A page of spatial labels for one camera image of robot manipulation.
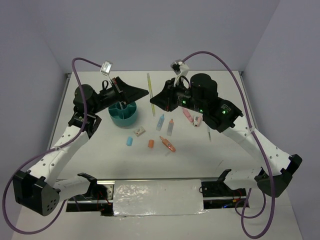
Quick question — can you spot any silver foil cover plate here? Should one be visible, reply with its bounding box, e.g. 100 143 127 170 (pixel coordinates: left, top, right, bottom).
113 179 206 217

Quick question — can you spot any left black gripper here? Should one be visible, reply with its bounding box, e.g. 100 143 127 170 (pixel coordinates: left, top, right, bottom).
90 76 148 115

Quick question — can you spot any teal round organizer container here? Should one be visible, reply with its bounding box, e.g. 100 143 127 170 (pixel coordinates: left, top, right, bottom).
108 102 138 127

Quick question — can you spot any blue marker cap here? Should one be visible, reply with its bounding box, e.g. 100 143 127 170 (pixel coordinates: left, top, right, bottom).
126 136 133 147

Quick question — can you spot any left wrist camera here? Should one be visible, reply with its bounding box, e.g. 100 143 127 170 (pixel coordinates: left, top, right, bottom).
100 61 113 76

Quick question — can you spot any orange highlighter marker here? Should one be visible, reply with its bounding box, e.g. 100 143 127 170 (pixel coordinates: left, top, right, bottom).
166 119 174 136

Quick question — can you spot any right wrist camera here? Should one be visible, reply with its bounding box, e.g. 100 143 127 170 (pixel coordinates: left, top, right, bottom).
170 59 190 76

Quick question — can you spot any yellow thin pen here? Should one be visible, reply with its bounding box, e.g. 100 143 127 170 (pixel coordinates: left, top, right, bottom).
146 73 156 117

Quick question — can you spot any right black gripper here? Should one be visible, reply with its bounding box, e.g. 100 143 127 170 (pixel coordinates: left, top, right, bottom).
149 77 205 113

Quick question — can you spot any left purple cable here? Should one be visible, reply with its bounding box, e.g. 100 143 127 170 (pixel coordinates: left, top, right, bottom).
2 57 105 235

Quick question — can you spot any orange marker cap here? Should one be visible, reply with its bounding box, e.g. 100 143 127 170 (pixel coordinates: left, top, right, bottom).
148 139 155 148

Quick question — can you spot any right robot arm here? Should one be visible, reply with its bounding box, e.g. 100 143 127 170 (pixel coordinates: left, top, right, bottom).
150 73 302 198

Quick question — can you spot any orange utility cutter pen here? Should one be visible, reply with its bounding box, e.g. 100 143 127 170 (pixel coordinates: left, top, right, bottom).
159 136 176 152

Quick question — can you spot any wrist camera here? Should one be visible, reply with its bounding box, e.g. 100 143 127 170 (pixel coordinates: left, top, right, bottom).
100 61 113 76
170 59 190 76

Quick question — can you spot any white eraser box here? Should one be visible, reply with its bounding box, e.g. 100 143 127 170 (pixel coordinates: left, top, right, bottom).
133 126 146 137

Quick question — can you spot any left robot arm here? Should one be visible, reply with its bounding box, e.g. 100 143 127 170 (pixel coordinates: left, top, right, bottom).
13 77 149 216

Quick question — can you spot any blue highlighter marker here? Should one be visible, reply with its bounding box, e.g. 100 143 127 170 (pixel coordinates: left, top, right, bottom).
156 114 165 131

